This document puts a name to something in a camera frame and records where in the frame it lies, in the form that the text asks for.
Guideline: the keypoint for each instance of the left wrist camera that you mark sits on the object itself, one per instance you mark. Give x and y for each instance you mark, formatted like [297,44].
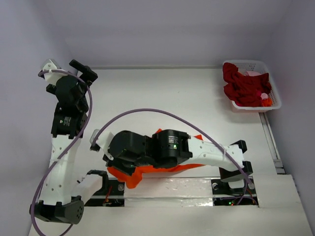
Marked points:
[46,71]

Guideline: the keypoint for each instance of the white plastic basket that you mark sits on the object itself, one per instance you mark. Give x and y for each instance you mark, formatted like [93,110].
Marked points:
[260,67]

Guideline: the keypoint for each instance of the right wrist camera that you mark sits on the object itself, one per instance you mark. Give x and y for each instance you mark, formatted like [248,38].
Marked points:
[102,142]

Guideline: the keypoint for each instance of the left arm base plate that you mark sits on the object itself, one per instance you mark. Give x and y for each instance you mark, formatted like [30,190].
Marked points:
[112,196]

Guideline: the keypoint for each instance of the dark red t shirt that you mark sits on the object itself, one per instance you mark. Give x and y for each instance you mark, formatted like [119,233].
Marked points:
[238,86]

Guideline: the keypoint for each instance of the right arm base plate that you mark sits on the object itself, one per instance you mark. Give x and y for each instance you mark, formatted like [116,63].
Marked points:
[224,195]

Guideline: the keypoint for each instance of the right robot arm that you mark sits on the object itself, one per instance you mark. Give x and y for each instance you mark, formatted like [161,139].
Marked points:
[228,159]

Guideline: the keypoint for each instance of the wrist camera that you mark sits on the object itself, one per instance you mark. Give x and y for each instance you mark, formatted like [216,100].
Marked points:
[46,71]
[102,142]

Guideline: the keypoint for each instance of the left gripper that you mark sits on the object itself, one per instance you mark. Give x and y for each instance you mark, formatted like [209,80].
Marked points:
[87,74]

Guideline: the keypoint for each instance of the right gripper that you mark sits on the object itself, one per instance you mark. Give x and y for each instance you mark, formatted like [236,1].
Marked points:
[108,160]

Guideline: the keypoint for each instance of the orange t shirt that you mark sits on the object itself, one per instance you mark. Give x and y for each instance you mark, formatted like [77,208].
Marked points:
[170,152]

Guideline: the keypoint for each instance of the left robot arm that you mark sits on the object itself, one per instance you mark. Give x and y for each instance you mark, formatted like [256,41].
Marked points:
[59,198]

